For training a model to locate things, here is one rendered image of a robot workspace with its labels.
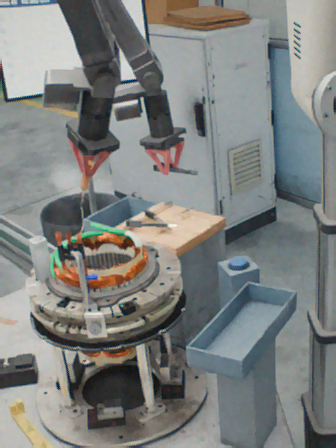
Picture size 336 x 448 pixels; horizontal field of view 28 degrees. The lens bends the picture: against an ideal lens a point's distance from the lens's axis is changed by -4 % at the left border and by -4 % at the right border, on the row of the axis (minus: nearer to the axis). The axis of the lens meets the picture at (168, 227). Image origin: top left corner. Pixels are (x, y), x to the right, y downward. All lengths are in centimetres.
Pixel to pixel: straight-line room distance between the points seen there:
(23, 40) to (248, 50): 167
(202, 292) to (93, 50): 77
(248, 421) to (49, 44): 147
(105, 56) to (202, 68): 243
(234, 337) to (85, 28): 62
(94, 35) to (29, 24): 126
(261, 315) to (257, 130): 258
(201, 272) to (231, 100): 213
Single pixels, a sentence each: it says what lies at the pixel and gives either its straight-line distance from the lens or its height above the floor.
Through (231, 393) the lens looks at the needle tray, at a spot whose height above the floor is 92.
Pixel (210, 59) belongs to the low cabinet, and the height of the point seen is 106.
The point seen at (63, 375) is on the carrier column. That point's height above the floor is 90.
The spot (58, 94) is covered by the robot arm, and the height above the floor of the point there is 149.
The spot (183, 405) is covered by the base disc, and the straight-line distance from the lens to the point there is 150.
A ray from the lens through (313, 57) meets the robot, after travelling 122.
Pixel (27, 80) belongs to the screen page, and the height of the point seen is 130.
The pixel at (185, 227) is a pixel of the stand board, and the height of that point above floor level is 107.
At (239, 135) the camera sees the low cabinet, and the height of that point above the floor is 61.
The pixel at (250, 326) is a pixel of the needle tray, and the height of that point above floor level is 103.
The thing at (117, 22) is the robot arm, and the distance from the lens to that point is 152.
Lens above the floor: 176
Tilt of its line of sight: 25 degrees down
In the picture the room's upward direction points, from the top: 6 degrees counter-clockwise
